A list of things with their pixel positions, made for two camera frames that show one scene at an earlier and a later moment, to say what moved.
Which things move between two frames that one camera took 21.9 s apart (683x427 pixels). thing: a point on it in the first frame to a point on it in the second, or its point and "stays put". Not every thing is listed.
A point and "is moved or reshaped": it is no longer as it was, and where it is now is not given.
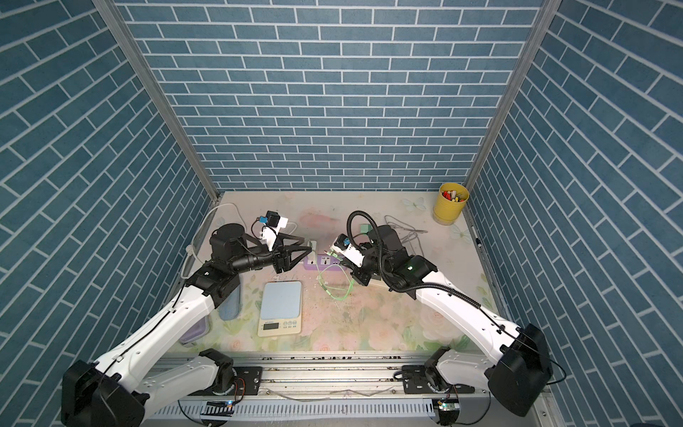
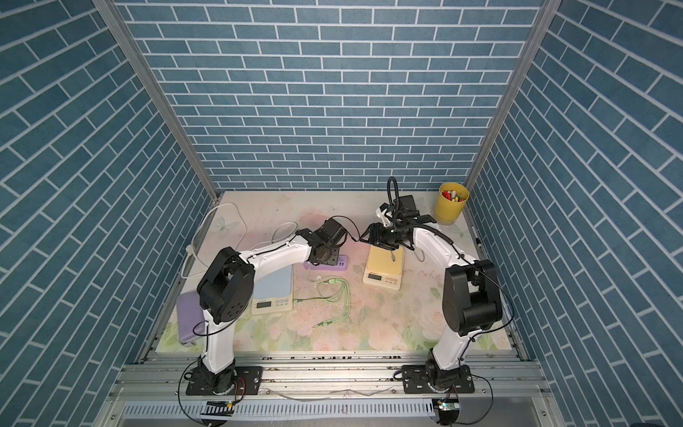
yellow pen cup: x=451 y=199 stays put
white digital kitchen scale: x=280 y=310 is moved or reshaped
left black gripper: x=280 y=254 to x=333 y=261
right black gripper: x=362 y=277 to x=376 y=238
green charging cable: x=334 y=254 is moved or reshaped
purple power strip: x=323 y=262 stays put
